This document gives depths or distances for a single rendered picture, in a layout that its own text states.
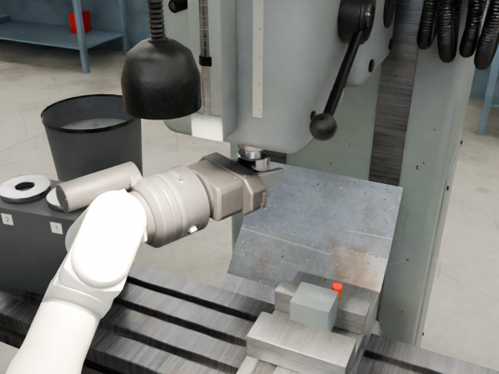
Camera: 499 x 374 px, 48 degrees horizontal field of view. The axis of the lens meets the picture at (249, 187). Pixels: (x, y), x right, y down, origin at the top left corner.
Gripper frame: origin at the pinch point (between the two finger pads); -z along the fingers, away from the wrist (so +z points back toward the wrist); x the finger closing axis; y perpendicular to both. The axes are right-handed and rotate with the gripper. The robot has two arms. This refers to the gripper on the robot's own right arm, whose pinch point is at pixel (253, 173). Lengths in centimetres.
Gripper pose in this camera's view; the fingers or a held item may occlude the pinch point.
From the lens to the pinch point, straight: 79.0
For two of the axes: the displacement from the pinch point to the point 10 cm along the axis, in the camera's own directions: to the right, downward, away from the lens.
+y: -0.1, 8.8, 4.8
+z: -7.6, 3.0, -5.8
